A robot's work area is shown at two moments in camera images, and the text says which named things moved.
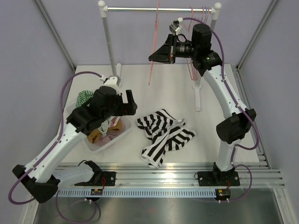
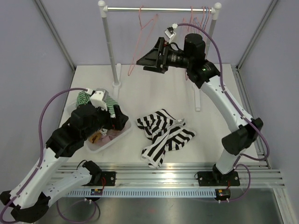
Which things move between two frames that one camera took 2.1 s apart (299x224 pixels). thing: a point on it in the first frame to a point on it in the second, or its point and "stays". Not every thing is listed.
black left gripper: x=128 y=108 to x=118 y=122
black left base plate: x=107 y=178 stays
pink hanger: x=154 y=39 to x=138 y=39
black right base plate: x=218 y=178 stays
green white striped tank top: x=83 y=98 stays
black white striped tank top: x=167 y=133 stays
